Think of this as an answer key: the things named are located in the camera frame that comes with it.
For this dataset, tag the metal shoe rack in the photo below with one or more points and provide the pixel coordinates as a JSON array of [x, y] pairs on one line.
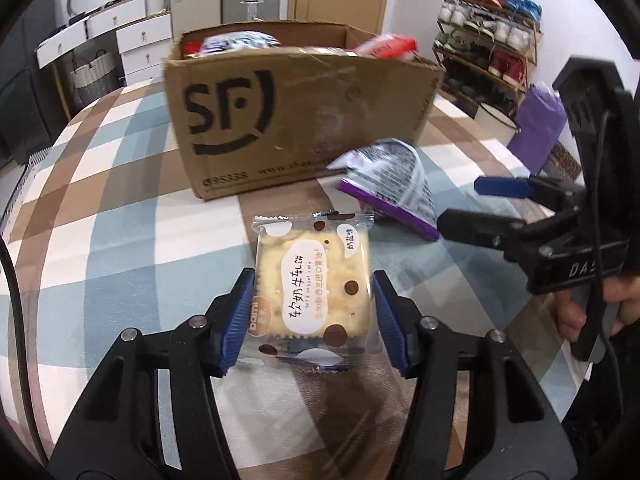
[[535, 40]]

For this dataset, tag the brown cardboard box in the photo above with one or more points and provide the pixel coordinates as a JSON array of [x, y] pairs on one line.
[[310, 120]]

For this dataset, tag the blue cookie packet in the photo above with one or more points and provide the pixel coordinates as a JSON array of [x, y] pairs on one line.
[[240, 42]]

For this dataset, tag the woven basket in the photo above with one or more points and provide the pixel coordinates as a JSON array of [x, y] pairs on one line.
[[95, 77]]

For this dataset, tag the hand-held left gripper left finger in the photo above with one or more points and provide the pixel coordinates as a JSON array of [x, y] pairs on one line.
[[235, 330]]

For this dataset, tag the clear cracker packet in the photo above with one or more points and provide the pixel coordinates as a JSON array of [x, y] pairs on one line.
[[310, 280]]

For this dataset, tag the rows of shoes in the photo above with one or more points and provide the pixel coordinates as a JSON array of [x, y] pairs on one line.
[[500, 30]]

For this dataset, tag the brown patterned bag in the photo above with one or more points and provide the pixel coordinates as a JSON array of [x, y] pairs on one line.
[[562, 160]]

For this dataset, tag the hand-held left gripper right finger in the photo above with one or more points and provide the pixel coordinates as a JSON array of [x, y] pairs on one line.
[[392, 330]]

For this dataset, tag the red white snack bag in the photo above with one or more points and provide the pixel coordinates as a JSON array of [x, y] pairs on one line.
[[387, 47]]

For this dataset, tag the white drawer cabinet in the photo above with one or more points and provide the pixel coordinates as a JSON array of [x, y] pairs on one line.
[[142, 45]]

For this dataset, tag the purple white snack bag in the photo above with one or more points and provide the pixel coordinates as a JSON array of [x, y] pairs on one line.
[[395, 180]]

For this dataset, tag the checkered tablecloth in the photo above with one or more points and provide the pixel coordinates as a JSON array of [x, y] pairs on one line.
[[110, 220]]

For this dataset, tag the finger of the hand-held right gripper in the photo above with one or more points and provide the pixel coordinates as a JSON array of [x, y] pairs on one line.
[[500, 186], [470, 227]]

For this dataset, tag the silver suitcase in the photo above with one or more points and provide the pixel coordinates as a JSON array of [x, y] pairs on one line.
[[250, 0]]

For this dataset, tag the white suitcase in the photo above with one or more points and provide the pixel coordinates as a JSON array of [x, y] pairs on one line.
[[195, 5]]

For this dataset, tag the purple paper bag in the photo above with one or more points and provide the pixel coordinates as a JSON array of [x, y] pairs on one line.
[[540, 125]]

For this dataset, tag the person's right hand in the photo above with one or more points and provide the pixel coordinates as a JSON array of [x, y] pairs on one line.
[[622, 292]]

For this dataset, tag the white bucket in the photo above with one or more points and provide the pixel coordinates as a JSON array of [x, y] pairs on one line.
[[492, 122]]

